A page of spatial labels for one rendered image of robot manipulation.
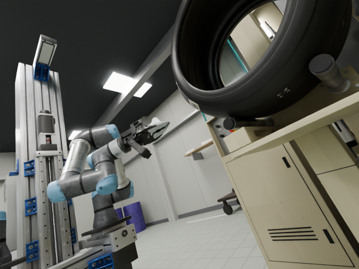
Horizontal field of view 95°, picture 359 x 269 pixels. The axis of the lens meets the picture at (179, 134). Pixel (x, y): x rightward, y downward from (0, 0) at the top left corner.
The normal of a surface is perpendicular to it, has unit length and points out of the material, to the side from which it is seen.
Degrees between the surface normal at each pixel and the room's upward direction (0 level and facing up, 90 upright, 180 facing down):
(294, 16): 98
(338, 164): 90
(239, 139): 90
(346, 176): 90
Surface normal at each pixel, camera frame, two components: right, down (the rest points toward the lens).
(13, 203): 0.68, -0.46
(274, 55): -0.65, 0.17
